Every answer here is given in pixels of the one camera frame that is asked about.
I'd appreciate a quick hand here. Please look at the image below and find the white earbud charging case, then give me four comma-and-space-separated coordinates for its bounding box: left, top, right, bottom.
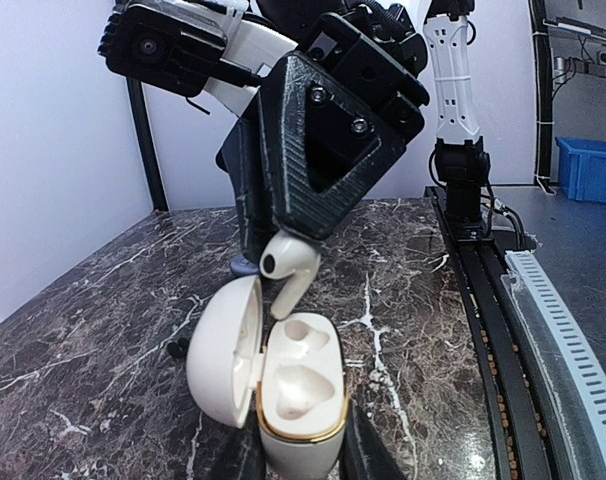
186, 276, 349, 479

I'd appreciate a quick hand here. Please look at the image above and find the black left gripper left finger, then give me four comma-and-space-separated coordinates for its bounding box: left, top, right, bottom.
222, 425, 266, 480

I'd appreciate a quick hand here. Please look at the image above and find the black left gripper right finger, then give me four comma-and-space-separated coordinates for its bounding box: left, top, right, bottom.
340, 402, 405, 480

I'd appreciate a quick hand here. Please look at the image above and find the black frame post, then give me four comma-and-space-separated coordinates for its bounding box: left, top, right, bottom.
528, 0, 555, 195
126, 77, 169, 212

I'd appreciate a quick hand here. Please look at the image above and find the black frame post left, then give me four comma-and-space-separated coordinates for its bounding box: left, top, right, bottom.
126, 77, 169, 212

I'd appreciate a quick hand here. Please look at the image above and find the black earbud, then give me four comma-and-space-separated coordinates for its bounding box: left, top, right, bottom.
166, 338, 189, 359

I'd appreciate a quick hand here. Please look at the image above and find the black frame post right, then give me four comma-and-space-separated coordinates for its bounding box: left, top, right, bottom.
528, 0, 555, 195

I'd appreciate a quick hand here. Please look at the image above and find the white stem earbud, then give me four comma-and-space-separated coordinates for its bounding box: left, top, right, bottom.
259, 231, 320, 320

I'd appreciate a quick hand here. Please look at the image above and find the grey slotted cable duct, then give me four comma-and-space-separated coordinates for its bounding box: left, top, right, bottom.
504, 251, 606, 479

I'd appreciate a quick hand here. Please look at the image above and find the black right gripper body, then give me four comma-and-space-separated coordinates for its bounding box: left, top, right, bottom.
215, 12, 432, 171

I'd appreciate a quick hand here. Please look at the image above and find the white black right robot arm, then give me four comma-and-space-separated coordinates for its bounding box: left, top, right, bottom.
217, 1, 491, 262

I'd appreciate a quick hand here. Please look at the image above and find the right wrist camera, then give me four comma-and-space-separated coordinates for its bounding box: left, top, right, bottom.
98, 1, 262, 98

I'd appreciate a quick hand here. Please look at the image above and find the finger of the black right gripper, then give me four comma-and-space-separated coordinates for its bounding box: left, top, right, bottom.
222, 119, 278, 263
257, 51, 406, 241

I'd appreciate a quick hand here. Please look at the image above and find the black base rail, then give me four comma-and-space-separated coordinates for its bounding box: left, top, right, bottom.
424, 186, 574, 479

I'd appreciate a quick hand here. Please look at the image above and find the purple earbud charging case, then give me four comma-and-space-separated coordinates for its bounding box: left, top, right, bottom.
230, 255, 260, 277

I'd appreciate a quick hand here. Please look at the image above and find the blue plastic bin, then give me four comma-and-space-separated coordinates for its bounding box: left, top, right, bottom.
555, 137, 606, 204

